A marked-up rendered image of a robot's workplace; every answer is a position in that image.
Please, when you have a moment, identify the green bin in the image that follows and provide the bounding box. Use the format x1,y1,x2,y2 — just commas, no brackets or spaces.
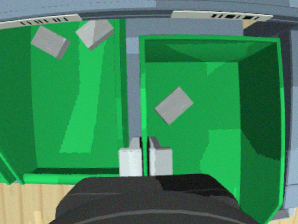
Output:
0,19,129,185
139,34,285,224
0,157,17,185

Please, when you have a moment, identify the grey rectangular block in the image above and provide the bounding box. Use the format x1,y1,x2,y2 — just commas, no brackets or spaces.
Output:
153,86,194,125
30,25,70,60
76,19,114,51

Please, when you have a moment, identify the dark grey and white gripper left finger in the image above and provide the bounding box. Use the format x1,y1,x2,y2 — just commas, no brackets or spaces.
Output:
118,137,144,177

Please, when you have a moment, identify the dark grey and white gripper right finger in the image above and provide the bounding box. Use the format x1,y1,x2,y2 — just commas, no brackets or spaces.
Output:
147,136,173,176

